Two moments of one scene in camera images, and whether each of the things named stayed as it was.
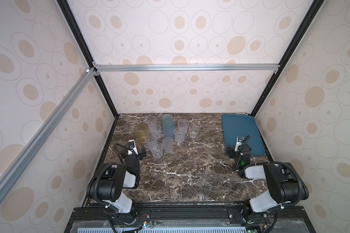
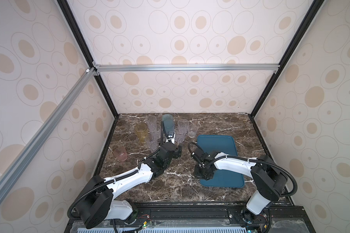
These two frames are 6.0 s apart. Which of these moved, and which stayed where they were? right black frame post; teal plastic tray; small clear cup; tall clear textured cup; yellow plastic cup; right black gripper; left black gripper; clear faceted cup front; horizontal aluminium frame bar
Moved: teal plastic tray; right black gripper; left black gripper
Stayed: yellow plastic cup; small clear cup; right black frame post; horizontal aluminium frame bar; clear faceted cup front; tall clear textured cup
